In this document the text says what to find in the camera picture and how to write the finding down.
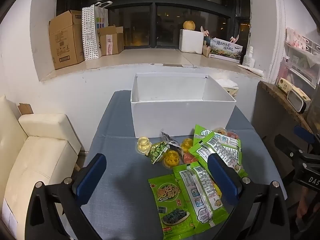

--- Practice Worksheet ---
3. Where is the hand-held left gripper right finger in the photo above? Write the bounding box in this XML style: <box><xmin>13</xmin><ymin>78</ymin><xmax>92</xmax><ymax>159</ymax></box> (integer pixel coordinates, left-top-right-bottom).
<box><xmin>207</xmin><ymin>153</ymin><xmax>292</xmax><ymax>240</ymax></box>

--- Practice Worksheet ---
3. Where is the white plastic bottle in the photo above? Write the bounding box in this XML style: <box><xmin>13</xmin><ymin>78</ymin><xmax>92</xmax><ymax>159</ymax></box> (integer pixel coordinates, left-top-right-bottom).
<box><xmin>242</xmin><ymin>46</ymin><xmax>255</xmax><ymax>67</ymax></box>

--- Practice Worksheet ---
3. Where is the pink jelly cup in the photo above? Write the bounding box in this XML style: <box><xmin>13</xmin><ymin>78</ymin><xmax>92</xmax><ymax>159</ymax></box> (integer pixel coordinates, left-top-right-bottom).
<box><xmin>183</xmin><ymin>152</ymin><xmax>198</xmax><ymax>166</ymax></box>

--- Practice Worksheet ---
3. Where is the orange jelly cup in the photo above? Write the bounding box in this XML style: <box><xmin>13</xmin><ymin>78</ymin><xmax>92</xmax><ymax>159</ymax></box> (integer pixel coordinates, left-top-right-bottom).
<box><xmin>180</xmin><ymin>138</ymin><xmax>195</xmax><ymax>153</ymax></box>

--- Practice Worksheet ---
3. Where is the printed gift box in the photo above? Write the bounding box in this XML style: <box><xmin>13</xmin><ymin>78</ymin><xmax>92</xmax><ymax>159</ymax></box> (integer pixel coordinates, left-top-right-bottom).
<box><xmin>208</xmin><ymin>37</ymin><xmax>244</xmax><ymax>64</ymax></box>

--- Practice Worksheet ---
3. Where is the small open cardboard box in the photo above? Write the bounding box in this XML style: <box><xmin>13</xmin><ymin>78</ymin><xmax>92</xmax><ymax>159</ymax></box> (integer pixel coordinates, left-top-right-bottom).
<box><xmin>97</xmin><ymin>26</ymin><xmax>125</xmax><ymax>56</ymax></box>

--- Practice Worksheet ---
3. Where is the cream leather sofa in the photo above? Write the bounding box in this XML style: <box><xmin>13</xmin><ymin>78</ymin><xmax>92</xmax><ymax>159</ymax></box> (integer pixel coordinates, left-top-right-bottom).
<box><xmin>0</xmin><ymin>94</ymin><xmax>82</xmax><ymax>240</ymax></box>

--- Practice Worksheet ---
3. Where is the small silver black packet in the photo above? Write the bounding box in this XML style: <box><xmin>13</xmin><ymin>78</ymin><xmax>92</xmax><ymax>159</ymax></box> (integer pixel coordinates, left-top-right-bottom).
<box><xmin>160</xmin><ymin>130</ymin><xmax>183</xmax><ymax>148</ymax></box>

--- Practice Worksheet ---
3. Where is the cardboard piece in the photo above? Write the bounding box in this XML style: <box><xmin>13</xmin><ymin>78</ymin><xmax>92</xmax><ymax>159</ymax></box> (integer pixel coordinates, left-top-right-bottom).
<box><xmin>17</xmin><ymin>102</ymin><xmax>33</xmax><ymax>116</ymax></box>

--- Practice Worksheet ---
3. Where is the green seaweed packet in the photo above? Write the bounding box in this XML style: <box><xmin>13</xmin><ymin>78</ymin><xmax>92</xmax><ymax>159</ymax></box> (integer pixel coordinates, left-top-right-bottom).
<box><xmin>188</xmin><ymin>131</ymin><xmax>248</xmax><ymax>178</ymax></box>
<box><xmin>193</xmin><ymin>124</ymin><xmax>213</xmax><ymax>143</ymax></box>
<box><xmin>173</xmin><ymin>162</ymin><xmax>229</xmax><ymax>228</ymax></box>

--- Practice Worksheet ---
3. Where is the blue tablecloth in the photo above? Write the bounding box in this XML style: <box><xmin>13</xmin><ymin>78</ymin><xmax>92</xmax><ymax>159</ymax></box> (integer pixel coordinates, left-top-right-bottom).
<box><xmin>79</xmin><ymin>90</ymin><xmax>288</xmax><ymax>240</ymax></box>

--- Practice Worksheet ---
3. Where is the tissue pack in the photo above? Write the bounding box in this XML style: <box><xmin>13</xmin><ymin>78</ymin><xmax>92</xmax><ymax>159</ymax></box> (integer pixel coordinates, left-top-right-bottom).
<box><xmin>215</xmin><ymin>78</ymin><xmax>240</xmax><ymax>98</ymax></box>

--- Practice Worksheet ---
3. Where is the dark side table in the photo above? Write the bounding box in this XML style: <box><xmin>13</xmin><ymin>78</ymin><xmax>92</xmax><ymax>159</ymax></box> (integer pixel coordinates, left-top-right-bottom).
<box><xmin>252</xmin><ymin>80</ymin><xmax>320</xmax><ymax>155</ymax></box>

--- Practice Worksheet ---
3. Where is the beige device on counter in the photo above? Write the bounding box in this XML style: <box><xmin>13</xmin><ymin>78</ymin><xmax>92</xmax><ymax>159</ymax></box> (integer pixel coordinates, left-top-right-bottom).
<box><xmin>277</xmin><ymin>77</ymin><xmax>311</xmax><ymax>105</ymax></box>

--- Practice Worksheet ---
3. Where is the polka-dot paper bag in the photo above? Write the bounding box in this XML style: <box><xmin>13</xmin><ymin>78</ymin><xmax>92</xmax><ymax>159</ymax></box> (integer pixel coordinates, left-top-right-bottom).
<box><xmin>81</xmin><ymin>1</ymin><xmax>113</xmax><ymax>61</ymax></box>

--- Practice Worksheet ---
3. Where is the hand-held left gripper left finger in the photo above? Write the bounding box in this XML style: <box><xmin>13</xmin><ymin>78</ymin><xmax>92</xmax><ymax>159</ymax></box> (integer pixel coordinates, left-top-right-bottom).
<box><xmin>25</xmin><ymin>153</ymin><xmax>107</xmax><ymax>240</ymax></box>

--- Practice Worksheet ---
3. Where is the white foam box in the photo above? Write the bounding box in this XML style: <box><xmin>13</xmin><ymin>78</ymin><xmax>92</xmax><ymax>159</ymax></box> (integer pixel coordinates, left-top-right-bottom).
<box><xmin>178</xmin><ymin>29</ymin><xmax>204</xmax><ymax>55</ymax></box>

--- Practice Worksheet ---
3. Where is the white black device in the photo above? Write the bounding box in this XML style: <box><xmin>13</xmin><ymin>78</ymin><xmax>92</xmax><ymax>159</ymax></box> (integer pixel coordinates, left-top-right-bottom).
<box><xmin>287</xmin><ymin>89</ymin><xmax>308</xmax><ymax>114</ymax></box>

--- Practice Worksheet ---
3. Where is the green seaweed packet picture side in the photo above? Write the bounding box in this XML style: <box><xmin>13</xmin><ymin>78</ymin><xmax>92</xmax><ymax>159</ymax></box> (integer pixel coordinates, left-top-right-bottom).
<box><xmin>148</xmin><ymin>177</ymin><xmax>196</xmax><ymax>239</ymax></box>

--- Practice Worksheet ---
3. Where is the pale yellow jelly cup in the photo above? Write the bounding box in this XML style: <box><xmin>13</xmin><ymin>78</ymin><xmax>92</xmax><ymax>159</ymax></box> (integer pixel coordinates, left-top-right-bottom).
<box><xmin>135</xmin><ymin>136</ymin><xmax>153</xmax><ymax>155</ymax></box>

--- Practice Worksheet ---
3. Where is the green triangular snack packet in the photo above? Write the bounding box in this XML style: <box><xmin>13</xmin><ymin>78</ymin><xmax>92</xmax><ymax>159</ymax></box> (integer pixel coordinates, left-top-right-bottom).
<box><xmin>149</xmin><ymin>141</ymin><xmax>168</xmax><ymax>165</ymax></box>

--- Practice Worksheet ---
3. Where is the clear storage drawer unit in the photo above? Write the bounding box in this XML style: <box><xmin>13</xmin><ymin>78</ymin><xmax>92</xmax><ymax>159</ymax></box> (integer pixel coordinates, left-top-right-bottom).
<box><xmin>275</xmin><ymin>27</ymin><xmax>320</xmax><ymax>88</ymax></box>

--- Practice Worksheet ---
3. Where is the rolled white paper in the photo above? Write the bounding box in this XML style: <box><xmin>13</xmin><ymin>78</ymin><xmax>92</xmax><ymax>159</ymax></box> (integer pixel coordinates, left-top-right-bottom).
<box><xmin>237</xmin><ymin>64</ymin><xmax>264</xmax><ymax>78</ymax></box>

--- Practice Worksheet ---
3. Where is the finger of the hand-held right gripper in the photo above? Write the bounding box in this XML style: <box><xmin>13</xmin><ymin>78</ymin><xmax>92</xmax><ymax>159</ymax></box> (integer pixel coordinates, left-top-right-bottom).
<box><xmin>293</xmin><ymin>125</ymin><xmax>320</xmax><ymax>155</ymax></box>
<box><xmin>274</xmin><ymin>134</ymin><xmax>304</xmax><ymax>163</ymax></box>

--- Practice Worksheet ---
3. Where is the large cardboard box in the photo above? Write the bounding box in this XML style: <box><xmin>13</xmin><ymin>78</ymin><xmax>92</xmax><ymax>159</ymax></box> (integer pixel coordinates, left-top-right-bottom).
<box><xmin>49</xmin><ymin>10</ymin><xmax>86</xmax><ymax>70</ymax></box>

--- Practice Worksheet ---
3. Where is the black window frame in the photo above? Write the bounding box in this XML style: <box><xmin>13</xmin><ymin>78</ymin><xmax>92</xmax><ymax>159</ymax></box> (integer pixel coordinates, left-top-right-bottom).
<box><xmin>56</xmin><ymin>0</ymin><xmax>251</xmax><ymax>51</ymax></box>

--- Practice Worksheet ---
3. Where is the white cardboard box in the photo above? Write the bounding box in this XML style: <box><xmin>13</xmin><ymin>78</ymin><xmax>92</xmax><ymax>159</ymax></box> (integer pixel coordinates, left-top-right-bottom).
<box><xmin>130</xmin><ymin>73</ymin><xmax>237</xmax><ymax>138</ymax></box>

